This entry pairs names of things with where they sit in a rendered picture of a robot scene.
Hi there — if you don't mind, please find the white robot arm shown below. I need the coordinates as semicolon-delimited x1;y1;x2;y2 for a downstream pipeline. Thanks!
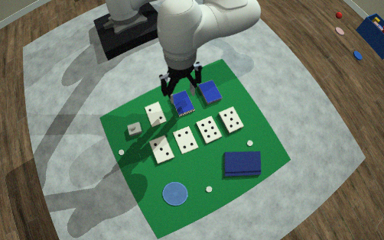
103;0;261;70

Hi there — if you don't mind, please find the blue round disc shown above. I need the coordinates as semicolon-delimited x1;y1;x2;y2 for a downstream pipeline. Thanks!
163;182;188;206

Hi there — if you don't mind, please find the blue rectangular card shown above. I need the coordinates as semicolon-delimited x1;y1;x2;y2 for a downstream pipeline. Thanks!
198;80;222;103
173;90;194;115

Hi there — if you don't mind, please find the green felt mat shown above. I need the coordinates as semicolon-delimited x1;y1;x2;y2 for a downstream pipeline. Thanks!
100;59;291;239

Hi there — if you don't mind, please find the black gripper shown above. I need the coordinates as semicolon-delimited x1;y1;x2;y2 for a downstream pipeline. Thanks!
159;62;203;104

